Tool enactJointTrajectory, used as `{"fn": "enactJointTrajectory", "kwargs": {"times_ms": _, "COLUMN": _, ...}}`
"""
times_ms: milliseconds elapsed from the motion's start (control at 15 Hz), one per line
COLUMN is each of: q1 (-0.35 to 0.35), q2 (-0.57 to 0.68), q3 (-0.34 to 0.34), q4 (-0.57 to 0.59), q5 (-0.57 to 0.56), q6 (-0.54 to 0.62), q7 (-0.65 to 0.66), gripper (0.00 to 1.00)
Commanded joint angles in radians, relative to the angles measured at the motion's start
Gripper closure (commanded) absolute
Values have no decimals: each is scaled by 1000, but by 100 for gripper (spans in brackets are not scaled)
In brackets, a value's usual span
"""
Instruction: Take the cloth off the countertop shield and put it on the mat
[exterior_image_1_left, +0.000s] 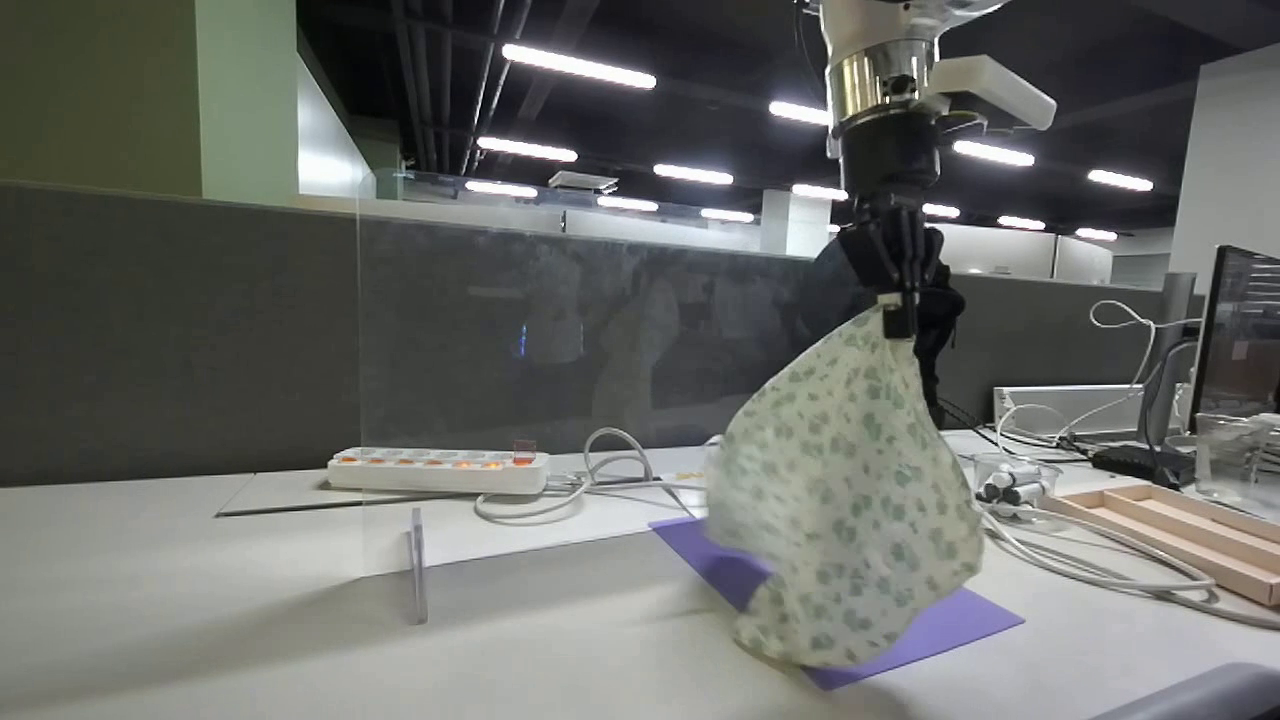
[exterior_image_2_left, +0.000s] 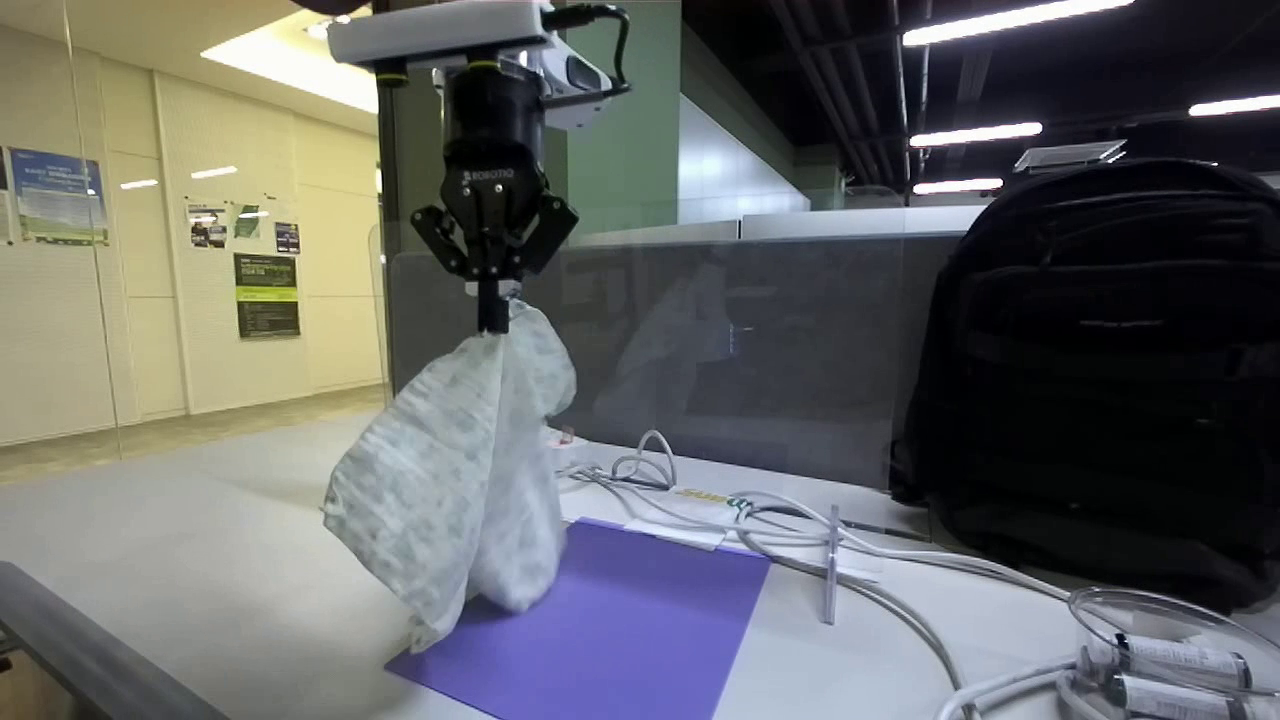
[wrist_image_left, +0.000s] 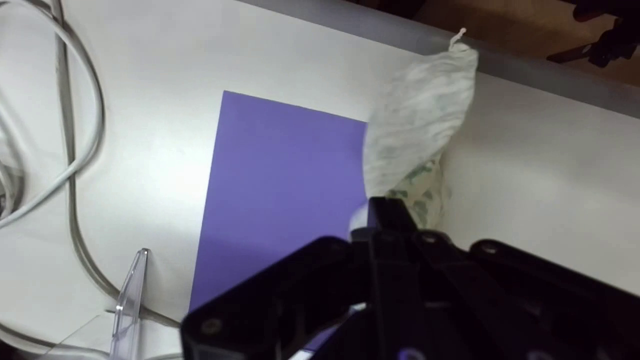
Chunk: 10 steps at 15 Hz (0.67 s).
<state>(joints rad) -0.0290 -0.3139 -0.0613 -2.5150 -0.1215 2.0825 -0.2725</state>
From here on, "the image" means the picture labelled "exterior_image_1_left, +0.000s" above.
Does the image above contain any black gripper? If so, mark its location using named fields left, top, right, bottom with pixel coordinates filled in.
left=831, top=114, right=954, bottom=340

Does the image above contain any white cloth with green print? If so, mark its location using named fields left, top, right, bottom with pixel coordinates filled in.
left=699, top=300, right=993, bottom=676

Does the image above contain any purple mat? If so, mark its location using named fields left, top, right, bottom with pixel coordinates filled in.
left=647, top=516, right=1028, bottom=698

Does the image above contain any clear acrylic countertop shield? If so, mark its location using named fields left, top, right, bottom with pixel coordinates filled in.
left=351, top=208, right=894, bottom=632

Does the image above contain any black bulky object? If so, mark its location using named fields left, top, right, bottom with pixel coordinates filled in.
left=797, top=221, right=968, bottom=434

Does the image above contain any white flat box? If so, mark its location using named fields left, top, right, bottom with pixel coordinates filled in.
left=989, top=379, right=1153, bottom=444

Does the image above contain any grey monitor stand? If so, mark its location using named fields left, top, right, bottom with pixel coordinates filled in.
left=1087, top=267, right=1204, bottom=492

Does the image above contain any black computer monitor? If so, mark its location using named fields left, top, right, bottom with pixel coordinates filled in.
left=1189, top=241, right=1280, bottom=434

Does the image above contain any long ceiling light tube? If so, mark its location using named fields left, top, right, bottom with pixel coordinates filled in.
left=495, top=40, right=659, bottom=98

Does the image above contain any clear plastic container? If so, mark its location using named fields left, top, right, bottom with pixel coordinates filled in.
left=1194, top=410, right=1280, bottom=521

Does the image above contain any light wooden tray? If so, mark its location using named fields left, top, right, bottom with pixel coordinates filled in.
left=1055, top=480, right=1280, bottom=613

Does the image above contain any white power strip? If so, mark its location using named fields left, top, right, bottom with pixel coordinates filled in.
left=326, top=444, right=551, bottom=500

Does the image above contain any thin metal rod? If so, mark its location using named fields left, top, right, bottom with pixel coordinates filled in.
left=212, top=492, right=407, bottom=526

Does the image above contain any grey office partition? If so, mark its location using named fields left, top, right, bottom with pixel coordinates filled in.
left=0, top=178, right=1204, bottom=492

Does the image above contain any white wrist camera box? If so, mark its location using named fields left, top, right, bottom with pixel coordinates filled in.
left=928, top=51, right=1059, bottom=136

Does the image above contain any small clear cable adapter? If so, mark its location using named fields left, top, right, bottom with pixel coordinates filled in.
left=968, top=451, right=1059, bottom=521

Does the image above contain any looped white cable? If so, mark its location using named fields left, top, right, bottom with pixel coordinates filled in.
left=993, top=295, right=1204, bottom=451

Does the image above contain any white power strip cable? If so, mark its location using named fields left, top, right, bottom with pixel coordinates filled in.
left=473, top=425, right=706, bottom=530

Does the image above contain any long white cable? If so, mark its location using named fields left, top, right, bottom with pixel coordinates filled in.
left=957, top=455, right=1280, bottom=632

